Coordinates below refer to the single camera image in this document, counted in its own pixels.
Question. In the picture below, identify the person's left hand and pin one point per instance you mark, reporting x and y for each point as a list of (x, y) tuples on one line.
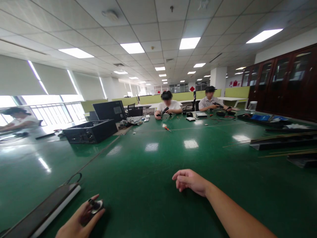
[(74, 223)]

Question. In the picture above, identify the person's right hand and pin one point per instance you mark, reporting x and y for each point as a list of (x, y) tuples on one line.
[(195, 182)]

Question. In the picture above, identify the person's left thumb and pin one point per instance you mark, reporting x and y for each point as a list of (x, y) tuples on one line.
[(99, 215)]

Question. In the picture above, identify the person's right thumb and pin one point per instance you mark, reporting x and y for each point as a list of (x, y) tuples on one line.
[(179, 173)]

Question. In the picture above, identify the person's left index finger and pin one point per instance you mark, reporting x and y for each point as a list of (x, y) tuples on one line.
[(91, 199)]

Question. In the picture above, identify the person's right fingers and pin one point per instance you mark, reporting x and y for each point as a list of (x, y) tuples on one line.
[(180, 186)]

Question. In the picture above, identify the small black metal motor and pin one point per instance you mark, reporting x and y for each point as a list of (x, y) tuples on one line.
[(96, 205)]

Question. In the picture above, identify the black and white power strip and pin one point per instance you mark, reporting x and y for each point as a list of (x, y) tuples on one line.
[(42, 213)]

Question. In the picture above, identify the small black box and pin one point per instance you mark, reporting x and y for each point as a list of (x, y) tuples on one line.
[(189, 114)]

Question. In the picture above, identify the white flat box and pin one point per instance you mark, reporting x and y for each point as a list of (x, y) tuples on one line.
[(201, 114)]

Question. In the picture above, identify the black open computer case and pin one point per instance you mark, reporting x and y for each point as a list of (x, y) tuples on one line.
[(91, 131)]

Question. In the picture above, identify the pile of circuit boards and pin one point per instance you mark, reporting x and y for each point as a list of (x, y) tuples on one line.
[(130, 123)]

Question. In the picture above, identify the black office chair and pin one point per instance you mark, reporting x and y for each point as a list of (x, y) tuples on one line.
[(135, 111)]

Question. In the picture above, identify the black flat bar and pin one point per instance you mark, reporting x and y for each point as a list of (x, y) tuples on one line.
[(45, 136)]

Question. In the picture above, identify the green partition office desks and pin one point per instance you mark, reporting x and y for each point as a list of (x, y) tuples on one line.
[(148, 99)]

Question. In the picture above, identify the black computer side panel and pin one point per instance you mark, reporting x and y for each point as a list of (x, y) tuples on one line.
[(109, 110)]

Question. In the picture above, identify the clear plastic jar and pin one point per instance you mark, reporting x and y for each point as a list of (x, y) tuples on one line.
[(252, 107)]

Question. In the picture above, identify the long black metal rails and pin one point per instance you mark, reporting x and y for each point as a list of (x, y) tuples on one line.
[(284, 142)]

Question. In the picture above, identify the window with roller blinds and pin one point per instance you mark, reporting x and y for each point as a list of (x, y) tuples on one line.
[(37, 81)]

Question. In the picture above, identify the ceiling light panel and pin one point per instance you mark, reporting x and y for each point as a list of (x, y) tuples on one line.
[(189, 43), (132, 48), (263, 36), (76, 53)]

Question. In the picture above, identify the dark wooden glass-door cabinet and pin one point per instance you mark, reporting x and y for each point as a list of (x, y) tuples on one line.
[(284, 84)]

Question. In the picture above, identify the black metal bracket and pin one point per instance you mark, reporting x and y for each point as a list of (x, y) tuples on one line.
[(304, 161)]

